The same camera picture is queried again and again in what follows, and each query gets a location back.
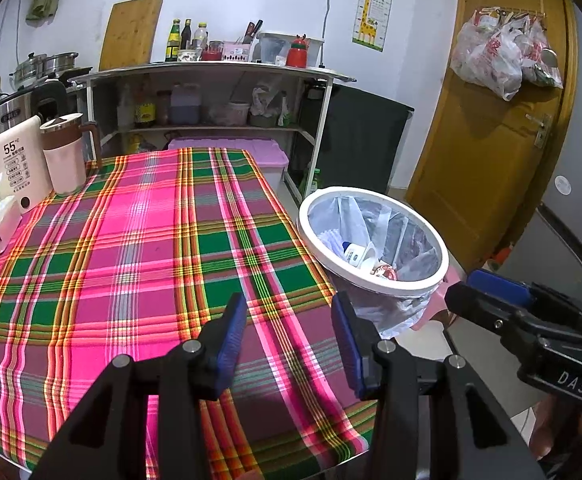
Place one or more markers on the dark sauce bottle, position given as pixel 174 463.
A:
pixel 186 37

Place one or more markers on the white metal shelf unit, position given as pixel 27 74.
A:
pixel 211 72

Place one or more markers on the pink and brown jug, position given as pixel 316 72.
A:
pixel 66 160

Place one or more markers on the red small container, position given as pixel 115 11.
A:
pixel 212 52

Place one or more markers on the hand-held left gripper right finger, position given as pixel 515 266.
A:
pixel 346 347

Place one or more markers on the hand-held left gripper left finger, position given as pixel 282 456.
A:
pixel 231 342

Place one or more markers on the wooden door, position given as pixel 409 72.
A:
pixel 486 160

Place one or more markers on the white electric water heater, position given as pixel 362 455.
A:
pixel 16 165

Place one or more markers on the clear glass bottle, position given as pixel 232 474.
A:
pixel 200 39

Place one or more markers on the pink utensil basket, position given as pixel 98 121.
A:
pixel 236 52

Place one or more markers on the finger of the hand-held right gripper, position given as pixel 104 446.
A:
pixel 501 282
pixel 476 307

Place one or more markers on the giraffe wall poster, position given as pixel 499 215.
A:
pixel 373 7

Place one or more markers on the stainless steel electric cooker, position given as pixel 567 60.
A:
pixel 11 110

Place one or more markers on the white printed plastic tub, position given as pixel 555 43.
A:
pixel 357 254

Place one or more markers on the green bottle with yellow label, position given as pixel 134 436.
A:
pixel 172 45

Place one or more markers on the pink green plaid tablecloth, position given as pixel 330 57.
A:
pixel 146 270

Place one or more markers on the person's right hand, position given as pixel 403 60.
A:
pixel 551 430

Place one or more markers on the small patterned bowl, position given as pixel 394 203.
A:
pixel 189 56

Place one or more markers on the kitchen knives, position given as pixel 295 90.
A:
pixel 251 32

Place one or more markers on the translucent plastic bin liner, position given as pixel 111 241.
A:
pixel 411 240

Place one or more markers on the red drinking bottle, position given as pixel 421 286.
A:
pixel 296 55

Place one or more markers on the pink lidded storage box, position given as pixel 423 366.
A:
pixel 251 152

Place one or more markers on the round white wall fitting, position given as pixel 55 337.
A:
pixel 564 185

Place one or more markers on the clear plastic storage container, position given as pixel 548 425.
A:
pixel 271 47

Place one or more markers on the oil bottle with yellow label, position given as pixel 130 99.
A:
pixel 144 112

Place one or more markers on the blue plastic jug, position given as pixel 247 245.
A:
pixel 185 105

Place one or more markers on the small pink plastic tub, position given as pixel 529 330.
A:
pixel 237 114

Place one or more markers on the wooden cutting board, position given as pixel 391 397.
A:
pixel 131 32

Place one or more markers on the crumpled plastic bags on shelf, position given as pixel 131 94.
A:
pixel 268 105

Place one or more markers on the white round waste bin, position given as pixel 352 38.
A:
pixel 421 290

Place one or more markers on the hanging plastic bags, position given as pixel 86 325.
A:
pixel 496 60

